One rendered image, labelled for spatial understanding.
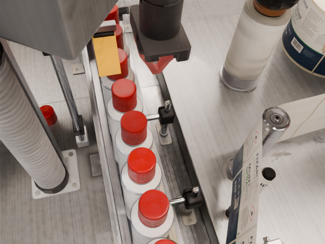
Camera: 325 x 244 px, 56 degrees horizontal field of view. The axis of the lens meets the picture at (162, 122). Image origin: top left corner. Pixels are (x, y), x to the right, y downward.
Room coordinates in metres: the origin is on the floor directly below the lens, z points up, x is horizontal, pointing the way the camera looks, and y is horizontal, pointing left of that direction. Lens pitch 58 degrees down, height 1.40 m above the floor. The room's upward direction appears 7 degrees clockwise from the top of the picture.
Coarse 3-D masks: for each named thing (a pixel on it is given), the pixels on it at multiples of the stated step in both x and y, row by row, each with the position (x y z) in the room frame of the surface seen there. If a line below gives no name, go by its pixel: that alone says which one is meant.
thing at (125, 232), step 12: (96, 72) 0.36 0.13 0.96; (96, 84) 0.33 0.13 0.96; (96, 96) 0.30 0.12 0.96; (108, 132) 0.24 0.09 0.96; (108, 144) 0.21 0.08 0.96; (108, 156) 0.19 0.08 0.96; (120, 192) 0.14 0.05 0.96; (120, 204) 0.12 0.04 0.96; (120, 216) 0.11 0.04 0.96; (120, 228) 0.09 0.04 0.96
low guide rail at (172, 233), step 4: (136, 88) 0.37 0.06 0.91; (136, 92) 0.36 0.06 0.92; (152, 148) 0.24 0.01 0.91; (160, 188) 0.17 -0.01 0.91; (164, 192) 0.16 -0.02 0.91; (172, 228) 0.11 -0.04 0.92; (172, 232) 0.10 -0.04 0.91; (168, 236) 0.10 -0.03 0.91; (172, 236) 0.10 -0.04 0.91; (176, 236) 0.10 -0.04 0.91; (176, 240) 0.09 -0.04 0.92
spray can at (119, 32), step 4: (116, 24) 0.35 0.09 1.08; (120, 28) 0.35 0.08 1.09; (116, 32) 0.34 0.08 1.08; (120, 32) 0.34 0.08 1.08; (116, 36) 0.33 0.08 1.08; (120, 36) 0.33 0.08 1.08; (116, 40) 0.33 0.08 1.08; (120, 40) 0.33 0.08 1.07; (120, 44) 0.33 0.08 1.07; (124, 44) 0.36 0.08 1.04; (124, 48) 0.34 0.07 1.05; (128, 48) 0.35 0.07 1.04; (128, 52) 0.34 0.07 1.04; (128, 56) 0.34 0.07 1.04; (128, 60) 0.34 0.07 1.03; (128, 64) 0.33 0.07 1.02
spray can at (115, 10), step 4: (116, 4) 0.40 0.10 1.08; (116, 8) 0.39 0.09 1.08; (112, 12) 0.38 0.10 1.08; (116, 12) 0.38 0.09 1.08; (108, 16) 0.38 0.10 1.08; (112, 16) 0.38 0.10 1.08; (116, 16) 0.38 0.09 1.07; (104, 20) 0.37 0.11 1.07; (108, 20) 0.38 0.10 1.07; (116, 20) 0.38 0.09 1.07; (120, 24) 0.40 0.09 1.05; (124, 28) 0.40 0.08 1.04; (124, 32) 0.39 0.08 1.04; (124, 36) 0.39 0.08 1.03; (124, 40) 0.39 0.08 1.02
